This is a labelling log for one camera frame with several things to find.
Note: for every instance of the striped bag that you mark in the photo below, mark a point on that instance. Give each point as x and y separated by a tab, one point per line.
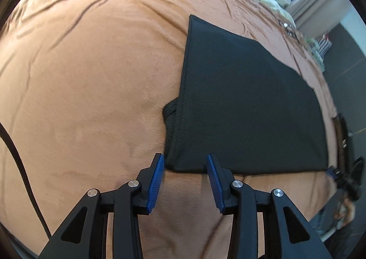
320	47

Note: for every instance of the orange-brown bed blanket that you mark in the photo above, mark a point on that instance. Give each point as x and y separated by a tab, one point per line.
94	81

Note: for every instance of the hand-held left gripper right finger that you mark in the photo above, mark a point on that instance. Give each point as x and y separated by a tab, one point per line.
215	181

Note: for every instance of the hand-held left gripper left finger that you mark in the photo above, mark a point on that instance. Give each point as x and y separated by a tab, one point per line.
155	178

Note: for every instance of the black garment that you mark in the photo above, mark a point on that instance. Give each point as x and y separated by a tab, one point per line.
246	104

